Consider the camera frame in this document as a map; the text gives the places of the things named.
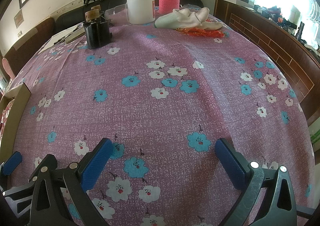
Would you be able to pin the brown wooden headboard panel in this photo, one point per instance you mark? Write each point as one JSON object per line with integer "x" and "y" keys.
{"x": 297, "y": 64}

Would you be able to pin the red orange snack wrapper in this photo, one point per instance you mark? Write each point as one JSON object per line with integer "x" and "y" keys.
{"x": 197, "y": 32}

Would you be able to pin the white plastic jar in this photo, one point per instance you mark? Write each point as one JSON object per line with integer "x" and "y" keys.
{"x": 140, "y": 12}

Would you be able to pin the red snack packets pile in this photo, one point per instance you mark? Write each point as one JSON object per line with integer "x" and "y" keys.
{"x": 5, "y": 115}

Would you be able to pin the small wall frame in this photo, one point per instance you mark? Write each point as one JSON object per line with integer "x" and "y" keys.
{"x": 18, "y": 18}

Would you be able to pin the white paper sheet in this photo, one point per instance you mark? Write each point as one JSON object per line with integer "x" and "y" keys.
{"x": 65, "y": 37}

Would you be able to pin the black container with cork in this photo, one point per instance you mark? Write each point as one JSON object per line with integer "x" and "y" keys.
{"x": 96, "y": 28}

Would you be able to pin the purple floral tablecloth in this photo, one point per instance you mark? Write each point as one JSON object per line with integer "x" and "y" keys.
{"x": 163, "y": 98}

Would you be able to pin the white cloth bundle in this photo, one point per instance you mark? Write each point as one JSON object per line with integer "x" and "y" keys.
{"x": 184, "y": 18}

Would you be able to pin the cardboard tray box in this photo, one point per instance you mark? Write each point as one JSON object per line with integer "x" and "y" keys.
{"x": 21, "y": 95}

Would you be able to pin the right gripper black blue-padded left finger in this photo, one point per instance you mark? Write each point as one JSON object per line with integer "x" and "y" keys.
{"x": 48, "y": 206}

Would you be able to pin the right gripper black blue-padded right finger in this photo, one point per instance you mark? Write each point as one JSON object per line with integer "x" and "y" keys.
{"x": 278, "y": 206}

